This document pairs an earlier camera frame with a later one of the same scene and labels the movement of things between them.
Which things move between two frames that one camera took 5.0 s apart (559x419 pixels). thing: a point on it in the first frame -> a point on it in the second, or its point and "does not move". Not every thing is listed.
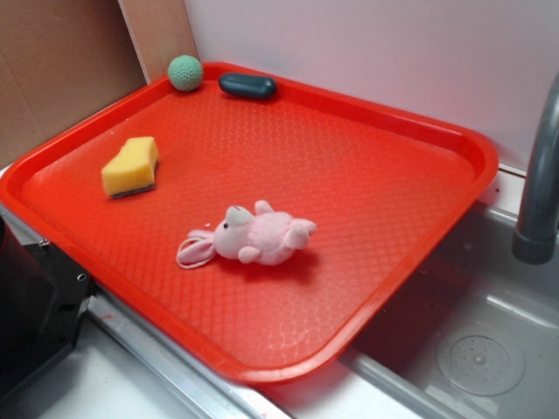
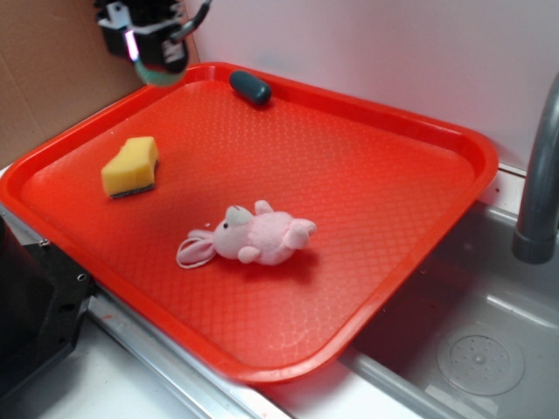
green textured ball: [185, 72] -> [156, 78]
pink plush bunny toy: [264, 237] does not move
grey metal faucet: [535, 236] does not move
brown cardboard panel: [59, 60] does not move
